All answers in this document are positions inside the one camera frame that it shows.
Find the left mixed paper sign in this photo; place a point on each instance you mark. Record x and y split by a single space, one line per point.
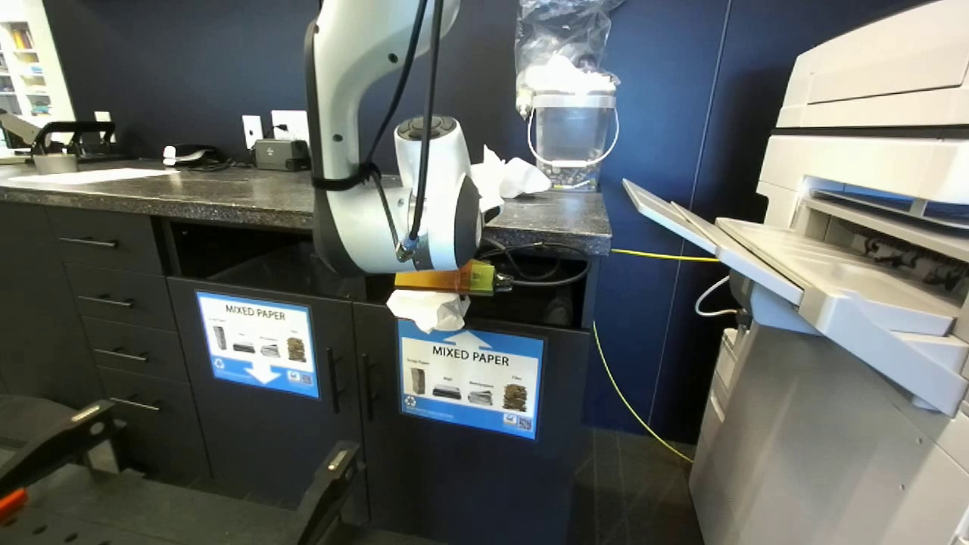
260 343

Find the white paper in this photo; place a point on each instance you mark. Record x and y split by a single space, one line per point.
427 309
505 181

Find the mixed paper sign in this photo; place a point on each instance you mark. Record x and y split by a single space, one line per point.
260 343
474 379

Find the black cart frame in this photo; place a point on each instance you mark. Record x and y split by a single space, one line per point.
61 488

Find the black recycling bin cabinet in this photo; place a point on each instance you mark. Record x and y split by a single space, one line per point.
467 438

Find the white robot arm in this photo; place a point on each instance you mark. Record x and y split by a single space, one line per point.
389 172

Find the clear plastic bag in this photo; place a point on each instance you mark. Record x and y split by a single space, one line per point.
560 47

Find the white wall switch plate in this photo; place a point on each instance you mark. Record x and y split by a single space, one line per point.
252 127

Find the black power adapter box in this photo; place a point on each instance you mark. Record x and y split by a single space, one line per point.
283 155

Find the right mixed paper sign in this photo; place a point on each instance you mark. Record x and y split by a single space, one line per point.
474 379

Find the black drawer cabinet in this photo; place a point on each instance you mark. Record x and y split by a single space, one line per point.
87 314

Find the large white office printer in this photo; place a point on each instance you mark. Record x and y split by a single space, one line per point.
840 405

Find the white wall outlet plate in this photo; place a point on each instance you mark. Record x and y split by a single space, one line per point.
290 123

